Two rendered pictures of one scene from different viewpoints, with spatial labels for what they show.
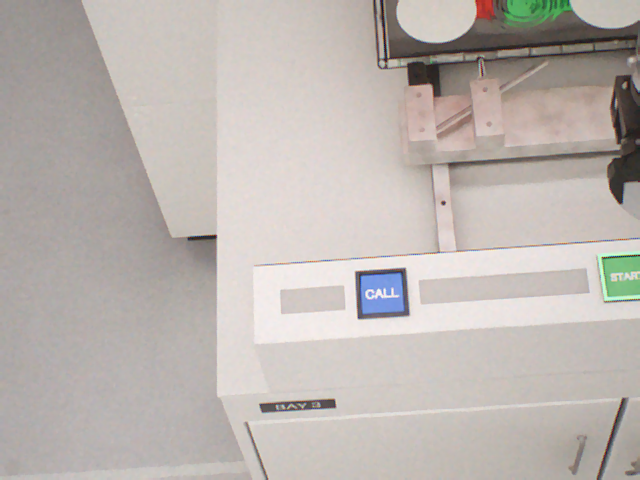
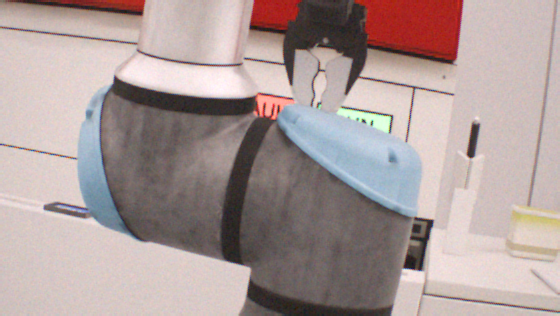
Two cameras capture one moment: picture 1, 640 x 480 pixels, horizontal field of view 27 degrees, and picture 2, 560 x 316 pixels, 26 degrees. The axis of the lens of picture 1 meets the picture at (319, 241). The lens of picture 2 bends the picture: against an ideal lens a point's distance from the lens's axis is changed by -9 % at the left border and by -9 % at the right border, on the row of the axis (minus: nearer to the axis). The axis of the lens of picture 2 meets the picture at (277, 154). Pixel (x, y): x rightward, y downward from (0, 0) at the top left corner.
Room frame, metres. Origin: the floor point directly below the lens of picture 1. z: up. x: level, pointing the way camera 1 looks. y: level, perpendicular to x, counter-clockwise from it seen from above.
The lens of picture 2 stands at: (-0.83, -0.29, 1.14)
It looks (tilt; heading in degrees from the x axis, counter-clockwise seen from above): 3 degrees down; 0
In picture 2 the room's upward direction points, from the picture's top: 9 degrees clockwise
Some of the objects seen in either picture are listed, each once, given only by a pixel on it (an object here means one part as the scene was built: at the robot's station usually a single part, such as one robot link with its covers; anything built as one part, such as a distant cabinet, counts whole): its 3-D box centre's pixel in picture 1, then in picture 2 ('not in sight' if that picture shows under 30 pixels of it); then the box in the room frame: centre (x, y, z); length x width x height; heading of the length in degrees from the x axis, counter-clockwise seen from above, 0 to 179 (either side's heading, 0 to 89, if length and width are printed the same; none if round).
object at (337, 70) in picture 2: not in sight; (334, 95); (0.61, -0.33, 1.14); 0.06 x 0.03 x 0.09; 173
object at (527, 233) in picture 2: not in sight; (534, 233); (0.90, -0.65, 1.00); 0.07 x 0.07 x 0.07; 87
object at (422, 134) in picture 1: (420, 118); not in sight; (0.88, -0.15, 0.89); 0.08 x 0.03 x 0.03; 174
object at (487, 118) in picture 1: (486, 113); not in sight; (0.87, -0.22, 0.89); 0.08 x 0.03 x 0.03; 174
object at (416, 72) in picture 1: (416, 77); not in sight; (0.94, -0.15, 0.90); 0.04 x 0.02 x 0.03; 174
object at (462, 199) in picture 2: not in sight; (462, 202); (0.82, -0.53, 1.03); 0.06 x 0.04 x 0.13; 174
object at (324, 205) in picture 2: not in sight; (332, 203); (0.17, -0.33, 1.06); 0.13 x 0.12 x 0.14; 77
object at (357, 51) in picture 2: not in sight; (345, 54); (0.58, -0.34, 1.18); 0.05 x 0.02 x 0.09; 83
